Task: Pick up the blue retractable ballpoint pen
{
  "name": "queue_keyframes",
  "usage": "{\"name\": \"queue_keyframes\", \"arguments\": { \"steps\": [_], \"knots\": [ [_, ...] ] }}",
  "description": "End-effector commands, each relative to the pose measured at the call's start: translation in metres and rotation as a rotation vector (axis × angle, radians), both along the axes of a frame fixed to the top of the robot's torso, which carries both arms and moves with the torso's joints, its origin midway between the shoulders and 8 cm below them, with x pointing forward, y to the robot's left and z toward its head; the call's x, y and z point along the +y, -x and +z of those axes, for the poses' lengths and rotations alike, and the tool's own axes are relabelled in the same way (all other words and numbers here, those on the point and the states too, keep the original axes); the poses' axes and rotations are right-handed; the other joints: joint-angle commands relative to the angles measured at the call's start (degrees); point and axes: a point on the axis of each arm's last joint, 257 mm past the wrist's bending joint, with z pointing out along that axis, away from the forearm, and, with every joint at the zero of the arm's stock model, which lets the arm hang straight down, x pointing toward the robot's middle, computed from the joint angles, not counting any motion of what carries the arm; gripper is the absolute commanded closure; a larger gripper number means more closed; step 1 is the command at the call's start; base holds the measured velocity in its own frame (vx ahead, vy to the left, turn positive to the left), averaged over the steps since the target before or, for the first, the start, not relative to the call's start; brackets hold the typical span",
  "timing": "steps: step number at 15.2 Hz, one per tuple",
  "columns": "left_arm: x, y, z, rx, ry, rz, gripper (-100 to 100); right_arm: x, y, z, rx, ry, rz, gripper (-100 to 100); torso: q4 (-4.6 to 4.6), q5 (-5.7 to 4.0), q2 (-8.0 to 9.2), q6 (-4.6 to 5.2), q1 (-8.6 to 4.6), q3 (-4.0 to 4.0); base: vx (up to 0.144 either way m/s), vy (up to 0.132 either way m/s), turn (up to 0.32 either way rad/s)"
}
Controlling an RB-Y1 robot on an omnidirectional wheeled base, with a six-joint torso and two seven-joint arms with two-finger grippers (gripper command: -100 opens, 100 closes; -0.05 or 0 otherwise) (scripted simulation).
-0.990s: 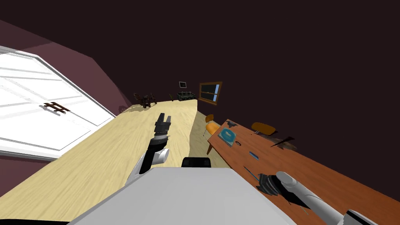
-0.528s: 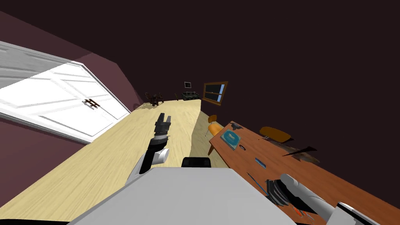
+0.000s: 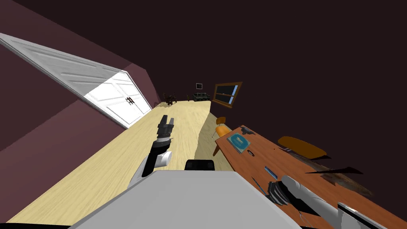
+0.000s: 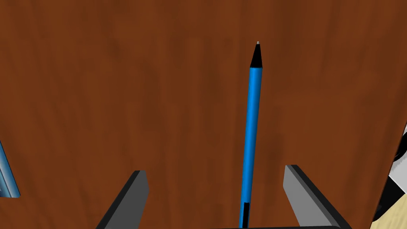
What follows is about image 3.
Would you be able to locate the blue pen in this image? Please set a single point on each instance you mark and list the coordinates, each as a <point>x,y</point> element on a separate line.
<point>271,172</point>

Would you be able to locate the brown wooden table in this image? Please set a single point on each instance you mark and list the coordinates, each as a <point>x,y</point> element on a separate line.
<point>286,162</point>

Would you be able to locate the orange chair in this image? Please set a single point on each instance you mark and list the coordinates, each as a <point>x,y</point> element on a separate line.
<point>222,128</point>

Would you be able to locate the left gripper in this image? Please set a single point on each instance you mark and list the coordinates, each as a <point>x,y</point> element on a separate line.
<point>165,130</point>

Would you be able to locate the thin blue pencil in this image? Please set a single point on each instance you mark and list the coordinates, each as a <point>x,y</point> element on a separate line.
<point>259,185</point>

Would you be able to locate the white panelled door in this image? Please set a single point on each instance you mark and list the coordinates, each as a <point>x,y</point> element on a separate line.
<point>105,92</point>

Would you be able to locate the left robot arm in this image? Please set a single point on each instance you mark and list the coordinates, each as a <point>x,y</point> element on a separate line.
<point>157,152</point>

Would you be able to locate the dark dining chairs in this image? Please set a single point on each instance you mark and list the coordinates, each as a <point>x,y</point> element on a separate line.
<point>170,99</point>

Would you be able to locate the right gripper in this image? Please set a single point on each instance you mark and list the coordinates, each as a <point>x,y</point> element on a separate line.
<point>277,192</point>

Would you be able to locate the small framed wall picture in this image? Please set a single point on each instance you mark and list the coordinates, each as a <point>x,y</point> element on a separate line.
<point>199,86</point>

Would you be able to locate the teal book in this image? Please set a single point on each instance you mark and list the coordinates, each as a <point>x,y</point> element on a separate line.
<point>238,142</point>

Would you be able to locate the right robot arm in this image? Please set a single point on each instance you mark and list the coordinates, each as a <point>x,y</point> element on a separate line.
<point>318,198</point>

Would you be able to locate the wooden framed window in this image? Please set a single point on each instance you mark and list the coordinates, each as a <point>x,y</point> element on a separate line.
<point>226,93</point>

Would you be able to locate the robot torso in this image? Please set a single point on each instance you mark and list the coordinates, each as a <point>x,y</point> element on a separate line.
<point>190,203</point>

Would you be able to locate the dark sofa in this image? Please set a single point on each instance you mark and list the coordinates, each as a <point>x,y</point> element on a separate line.
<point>201,96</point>

